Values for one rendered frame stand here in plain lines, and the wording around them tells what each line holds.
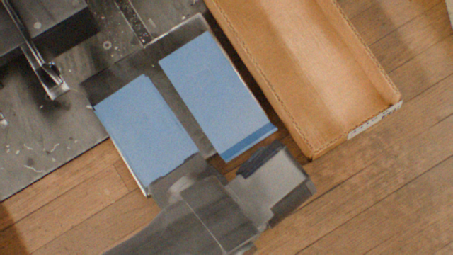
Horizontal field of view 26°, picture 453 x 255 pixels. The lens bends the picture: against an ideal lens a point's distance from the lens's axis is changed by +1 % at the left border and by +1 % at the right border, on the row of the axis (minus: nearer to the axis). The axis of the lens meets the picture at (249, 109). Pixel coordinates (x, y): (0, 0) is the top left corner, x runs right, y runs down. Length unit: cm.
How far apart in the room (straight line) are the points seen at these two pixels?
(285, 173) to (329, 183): 24
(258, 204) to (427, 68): 36
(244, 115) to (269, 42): 10
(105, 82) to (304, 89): 24
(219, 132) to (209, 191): 29
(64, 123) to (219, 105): 19
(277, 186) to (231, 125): 24
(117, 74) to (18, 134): 14
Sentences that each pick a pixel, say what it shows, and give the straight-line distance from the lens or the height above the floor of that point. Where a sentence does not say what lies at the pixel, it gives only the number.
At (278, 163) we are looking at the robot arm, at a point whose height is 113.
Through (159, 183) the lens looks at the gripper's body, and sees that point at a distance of 99.
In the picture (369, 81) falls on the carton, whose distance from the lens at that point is 115.
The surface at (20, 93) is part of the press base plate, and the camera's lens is 119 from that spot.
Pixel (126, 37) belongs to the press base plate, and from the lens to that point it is 119.
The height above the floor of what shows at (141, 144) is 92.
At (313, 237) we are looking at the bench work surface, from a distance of 112.
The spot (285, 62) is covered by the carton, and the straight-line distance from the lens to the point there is 116.
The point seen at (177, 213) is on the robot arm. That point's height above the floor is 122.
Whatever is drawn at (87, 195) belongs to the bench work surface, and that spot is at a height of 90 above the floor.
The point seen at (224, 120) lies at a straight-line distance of 112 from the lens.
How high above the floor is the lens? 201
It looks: 75 degrees down
